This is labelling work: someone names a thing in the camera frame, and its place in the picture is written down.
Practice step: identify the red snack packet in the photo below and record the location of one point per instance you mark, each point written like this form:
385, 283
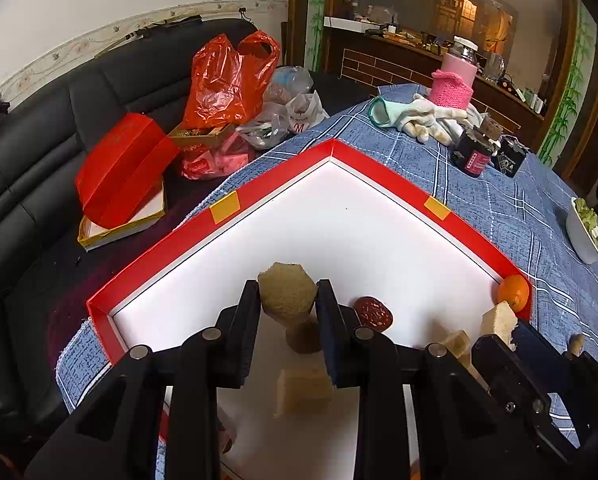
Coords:
214, 157

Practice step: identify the red date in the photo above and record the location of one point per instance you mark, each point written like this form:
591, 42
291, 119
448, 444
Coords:
374, 312

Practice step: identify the clear plastic bag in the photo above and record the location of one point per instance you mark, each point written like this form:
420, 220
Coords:
264, 130
289, 80

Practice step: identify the black leather sofa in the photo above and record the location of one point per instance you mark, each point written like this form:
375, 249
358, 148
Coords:
39, 160

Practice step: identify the red plastic bag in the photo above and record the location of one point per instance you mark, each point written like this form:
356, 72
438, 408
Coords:
224, 80

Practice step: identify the wooden counter cabinet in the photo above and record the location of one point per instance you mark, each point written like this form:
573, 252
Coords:
379, 65

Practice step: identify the white box with gold rim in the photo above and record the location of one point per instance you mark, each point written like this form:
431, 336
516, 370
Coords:
124, 226

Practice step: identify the white cotton glove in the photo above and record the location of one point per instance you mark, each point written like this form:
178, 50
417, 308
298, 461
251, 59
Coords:
439, 120

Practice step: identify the brown round fruit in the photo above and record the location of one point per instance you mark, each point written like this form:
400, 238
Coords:
304, 339

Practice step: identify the red gift box lid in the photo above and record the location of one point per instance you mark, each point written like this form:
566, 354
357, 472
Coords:
124, 170

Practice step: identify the small brown box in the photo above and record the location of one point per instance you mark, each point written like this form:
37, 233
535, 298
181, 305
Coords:
491, 127

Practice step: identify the glass pitcher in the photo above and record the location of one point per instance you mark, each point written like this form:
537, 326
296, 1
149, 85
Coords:
496, 66

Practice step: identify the white bowl with greens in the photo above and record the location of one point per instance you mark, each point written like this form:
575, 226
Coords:
586, 232

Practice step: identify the jar in pink knit sleeve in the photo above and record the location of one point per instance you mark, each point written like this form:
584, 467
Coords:
454, 77

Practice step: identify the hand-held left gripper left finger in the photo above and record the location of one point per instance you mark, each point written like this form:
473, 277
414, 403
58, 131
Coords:
244, 345

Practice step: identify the mint green cuffed glove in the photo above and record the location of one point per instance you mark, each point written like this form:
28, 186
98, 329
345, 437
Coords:
384, 112

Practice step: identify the blue plaid tablecloth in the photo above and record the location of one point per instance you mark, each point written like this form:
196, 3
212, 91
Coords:
504, 220

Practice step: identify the white printed plastic bag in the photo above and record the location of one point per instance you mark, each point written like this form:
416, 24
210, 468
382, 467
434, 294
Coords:
306, 112

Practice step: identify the flat white box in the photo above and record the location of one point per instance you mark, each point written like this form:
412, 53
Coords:
346, 22

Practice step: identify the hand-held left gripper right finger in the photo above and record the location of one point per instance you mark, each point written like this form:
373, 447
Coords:
329, 345

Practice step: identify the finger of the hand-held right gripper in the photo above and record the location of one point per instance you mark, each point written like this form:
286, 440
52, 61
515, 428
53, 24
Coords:
539, 360
591, 390

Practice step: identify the open brown snack box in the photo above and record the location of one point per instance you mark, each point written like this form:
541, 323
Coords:
199, 135

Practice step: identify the small beige lumpy piece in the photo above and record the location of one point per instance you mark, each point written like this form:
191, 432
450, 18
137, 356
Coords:
575, 345

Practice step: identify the orange mandarin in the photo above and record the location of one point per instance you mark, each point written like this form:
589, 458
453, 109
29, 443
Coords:
513, 292

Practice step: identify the black jar with pink label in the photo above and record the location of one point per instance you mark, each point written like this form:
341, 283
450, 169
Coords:
474, 155

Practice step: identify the red-rimmed white tray box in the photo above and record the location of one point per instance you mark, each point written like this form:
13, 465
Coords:
359, 220

